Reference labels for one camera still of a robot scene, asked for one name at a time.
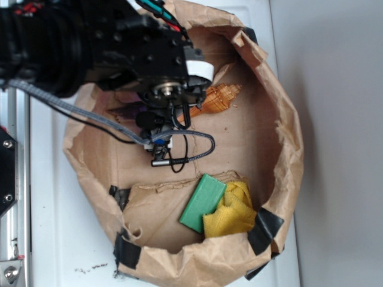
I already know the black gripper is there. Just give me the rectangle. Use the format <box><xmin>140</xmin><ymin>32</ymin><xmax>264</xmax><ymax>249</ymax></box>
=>
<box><xmin>95</xmin><ymin>8</ymin><xmax>214</xmax><ymax>108</ymax></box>

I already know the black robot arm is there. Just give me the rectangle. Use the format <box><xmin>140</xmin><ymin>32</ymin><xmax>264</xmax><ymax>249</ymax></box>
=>
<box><xmin>1</xmin><ymin>1</ymin><xmax>214</xmax><ymax>108</ymax></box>

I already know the orange spiral seashell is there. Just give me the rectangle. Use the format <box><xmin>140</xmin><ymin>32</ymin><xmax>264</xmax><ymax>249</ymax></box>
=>
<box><xmin>189</xmin><ymin>83</ymin><xmax>242</xmax><ymax>118</ymax></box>

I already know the green rectangular block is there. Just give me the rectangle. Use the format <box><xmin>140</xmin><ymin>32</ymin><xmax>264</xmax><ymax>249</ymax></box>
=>
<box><xmin>179</xmin><ymin>174</ymin><xmax>227</xmax><ymax>234</ymax></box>

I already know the brown paper bag tray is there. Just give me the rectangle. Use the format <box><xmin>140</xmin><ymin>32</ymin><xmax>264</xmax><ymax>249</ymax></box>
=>
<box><xmin>62</xmin><ymin>0</ymin><xmax>305</xmax><ymax>287</ymax></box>

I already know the yellow cloth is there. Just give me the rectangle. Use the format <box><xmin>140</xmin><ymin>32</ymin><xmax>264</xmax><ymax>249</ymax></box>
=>
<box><xmin>203</xmin><ymin>181</ymin><xmax>257</xmax><ymax>238</ymax></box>

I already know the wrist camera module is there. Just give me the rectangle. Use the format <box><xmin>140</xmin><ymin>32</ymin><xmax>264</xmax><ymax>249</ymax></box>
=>
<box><xmin>135</xmin><ymin>110</ymin><xmax>189</xmax><ymax>173</ymax></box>

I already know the grey braided cable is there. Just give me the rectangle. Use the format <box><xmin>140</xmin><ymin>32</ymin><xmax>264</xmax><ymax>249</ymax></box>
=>
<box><xmin>5</xmin><ymin>79</ymin><xmax>216</xmax><ymax>163</ymax></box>

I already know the aluminium frame rail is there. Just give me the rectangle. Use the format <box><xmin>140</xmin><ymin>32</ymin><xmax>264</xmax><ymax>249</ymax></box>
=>
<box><xmin>1</xmin><ymin>88</ymin><xmax>32</xmax><ymax>286</ymax></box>

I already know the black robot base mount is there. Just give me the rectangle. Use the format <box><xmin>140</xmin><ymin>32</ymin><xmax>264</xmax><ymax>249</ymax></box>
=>
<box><xmin>0</xmin><ymin>126</ymin><xmax>19</xmax><ymax>218</ymax></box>

